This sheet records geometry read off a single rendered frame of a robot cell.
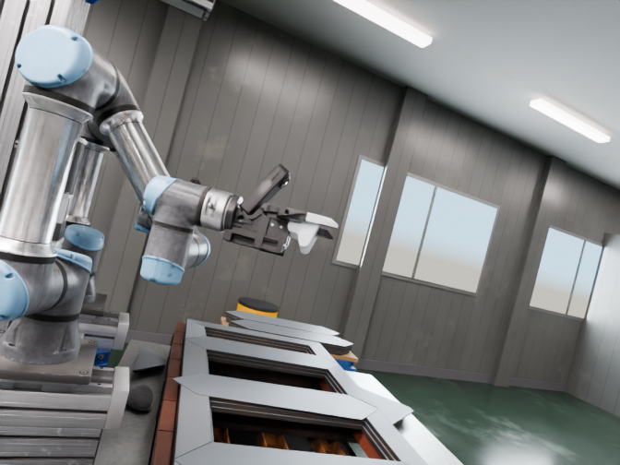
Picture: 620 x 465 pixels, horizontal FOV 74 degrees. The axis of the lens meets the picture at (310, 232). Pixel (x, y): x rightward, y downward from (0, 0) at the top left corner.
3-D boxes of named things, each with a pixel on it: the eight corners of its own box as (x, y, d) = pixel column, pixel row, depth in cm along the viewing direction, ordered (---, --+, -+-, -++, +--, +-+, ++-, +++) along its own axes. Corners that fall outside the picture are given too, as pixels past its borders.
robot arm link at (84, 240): (64, 270, 127) (75, 228, 127) (49, 260, 136) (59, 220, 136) (102, 273, 137) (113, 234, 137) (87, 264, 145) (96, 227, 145)
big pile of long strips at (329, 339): (336, 338, 283) (338, 329, 283) (358, 359, 244) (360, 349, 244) (221, 316, 261) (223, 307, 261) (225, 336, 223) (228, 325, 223)
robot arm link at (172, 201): (153, 218, 81) (164, 175, 81) (207, 232, 81) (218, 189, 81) (136, 215, 73) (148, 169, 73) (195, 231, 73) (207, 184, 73)
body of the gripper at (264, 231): (287, 257, 79) (226, 242, 80) (298, 215, 81) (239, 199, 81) (285, 254, 72) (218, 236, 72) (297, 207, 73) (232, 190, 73)
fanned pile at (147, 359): (167, 351, 208) (169, 344, 208) (160, 384, 170) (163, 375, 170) (142, 348, 205) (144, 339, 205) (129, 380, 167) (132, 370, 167)
